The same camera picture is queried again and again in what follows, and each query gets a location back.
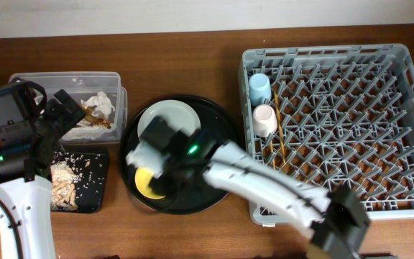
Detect brown gold coffee sachet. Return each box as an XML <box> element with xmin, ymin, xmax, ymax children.
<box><xmin>82</xmin><ymin>105</ymin><xmax>111</xmax><ymax>129</ymax></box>

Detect white paper napkin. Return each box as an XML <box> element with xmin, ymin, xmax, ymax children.
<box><xmin>62</xmin><ymin>91</ymin><xmax>116</xmax><ymax>141</ymax></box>

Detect light grey round plate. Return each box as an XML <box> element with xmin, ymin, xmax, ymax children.
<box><xmin>137</xmin><ymin>99</ymin><xmax>201</xmax><ymax>142</ymax></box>

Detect yellow plastic bowl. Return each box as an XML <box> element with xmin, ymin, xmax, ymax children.
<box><xmin>134</xmin><ymin>168</ymin><xmax>165</xmax><ymax>199</ymax></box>

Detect pink plastic cup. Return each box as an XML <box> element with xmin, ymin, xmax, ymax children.
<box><xmin>252</xmin><ymin>104</ymin><xmax>277</xmax><ymax>137</ymax></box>

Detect light blue plastic cup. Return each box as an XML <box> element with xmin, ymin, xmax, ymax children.
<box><xmin>249</xmin><ymin>73</ymin><xmax>272</xmax><ymax>106</ymax></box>

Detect wooden chopstick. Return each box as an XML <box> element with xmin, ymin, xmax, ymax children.
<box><xmin>272</xmin><ymin>89</ymin><xmax>287</xmax><ymax>165</ymax></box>
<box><xmin>270</xmin><ymin>140</ymin><xmax>276</xmax><ymax>170</ymax></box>

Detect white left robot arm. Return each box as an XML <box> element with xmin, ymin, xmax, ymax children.
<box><xmin>0</xmin><ymin>82</ymin><xmax>86</xmax><ymax>258</ymax></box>

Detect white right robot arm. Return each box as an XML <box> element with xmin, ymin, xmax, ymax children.
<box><xmin>124</xmin><ymin>129</ymin><xmax>371</xmax><ymax>258</ymax></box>

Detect clear plastic waste bin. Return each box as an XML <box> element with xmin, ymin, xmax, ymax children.
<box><xmin>9</xmin><ymin>71</ymin><xmax>127</xmax><ymax>145</ymax></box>

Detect grey plastic dishwasher rack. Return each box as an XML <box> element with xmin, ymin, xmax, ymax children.
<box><xmin>238</xmin><ymin>44</ymin><xmax>414</xmax><ymax>220</ymax></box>

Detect round black serving tray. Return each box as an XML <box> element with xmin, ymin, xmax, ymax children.
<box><xmin>119</xmin><ymin>95</ymin><xmax>244</xmax><ymax>214</ymax></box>

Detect black rectangular food tray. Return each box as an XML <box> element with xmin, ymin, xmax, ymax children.
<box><xmin>48</xmin><ymin>145</ymin><xmax>110</xmax><ymax>214</ymax></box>

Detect rice and nut scraps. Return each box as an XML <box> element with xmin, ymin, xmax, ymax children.
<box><xmin>50</xmin><ymin>153</ymin><xmax>104</xmax><ymax>212</ymax></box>

